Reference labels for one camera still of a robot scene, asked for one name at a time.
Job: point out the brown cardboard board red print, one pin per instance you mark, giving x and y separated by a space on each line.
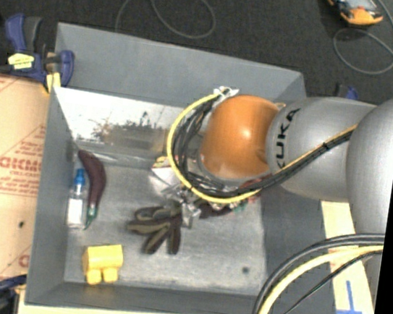
10 132

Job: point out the clear bottle with blue cap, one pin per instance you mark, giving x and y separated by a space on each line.
76 204

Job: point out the yellow toy block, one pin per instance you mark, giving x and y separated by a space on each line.
102 257

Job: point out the dark striped glove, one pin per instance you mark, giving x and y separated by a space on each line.
157 223

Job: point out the grey metal bin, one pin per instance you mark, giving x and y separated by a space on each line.
203 256

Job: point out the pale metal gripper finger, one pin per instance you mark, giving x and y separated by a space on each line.
188 217

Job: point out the dark purple toy eggplant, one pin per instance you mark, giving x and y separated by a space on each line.
96 174

